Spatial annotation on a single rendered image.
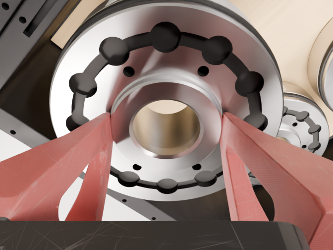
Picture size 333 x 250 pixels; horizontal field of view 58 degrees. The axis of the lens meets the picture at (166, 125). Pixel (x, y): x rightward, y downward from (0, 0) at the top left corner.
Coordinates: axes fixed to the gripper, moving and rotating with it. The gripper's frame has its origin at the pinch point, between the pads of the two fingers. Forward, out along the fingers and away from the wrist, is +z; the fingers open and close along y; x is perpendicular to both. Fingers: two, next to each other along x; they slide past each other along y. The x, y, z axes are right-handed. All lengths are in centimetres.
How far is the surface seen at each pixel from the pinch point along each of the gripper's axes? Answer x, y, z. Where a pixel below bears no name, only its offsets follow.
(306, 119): 7.3, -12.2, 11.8
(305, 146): 10.2, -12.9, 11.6
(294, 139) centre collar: 8.9, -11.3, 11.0
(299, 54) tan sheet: 2.6, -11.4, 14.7
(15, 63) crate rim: -1.2, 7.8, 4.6
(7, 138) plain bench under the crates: 21.7, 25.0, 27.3
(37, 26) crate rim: -2.6, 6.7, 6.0
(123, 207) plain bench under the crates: 38.4, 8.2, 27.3
